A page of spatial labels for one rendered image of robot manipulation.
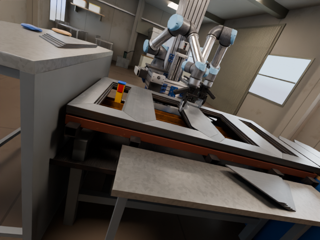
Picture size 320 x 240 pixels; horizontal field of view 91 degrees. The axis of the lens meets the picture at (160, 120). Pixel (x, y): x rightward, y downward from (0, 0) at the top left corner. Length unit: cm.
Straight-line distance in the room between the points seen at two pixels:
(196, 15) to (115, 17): 800
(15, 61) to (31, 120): 19
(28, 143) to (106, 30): 927
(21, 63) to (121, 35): 925
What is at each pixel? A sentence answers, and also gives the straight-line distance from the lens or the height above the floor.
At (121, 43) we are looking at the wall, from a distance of 981.
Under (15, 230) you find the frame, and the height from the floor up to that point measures 19.
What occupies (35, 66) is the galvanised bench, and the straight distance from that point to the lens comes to 62.
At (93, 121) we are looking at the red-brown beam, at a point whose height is 80.
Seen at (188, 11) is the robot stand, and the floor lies 167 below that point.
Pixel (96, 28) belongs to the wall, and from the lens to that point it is 987.
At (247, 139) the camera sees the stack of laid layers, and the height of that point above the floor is 84.
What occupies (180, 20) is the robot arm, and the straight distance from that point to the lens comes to 140.
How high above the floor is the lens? 119
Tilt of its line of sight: 22 degrees down
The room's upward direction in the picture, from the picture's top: 20 degrees clockwise
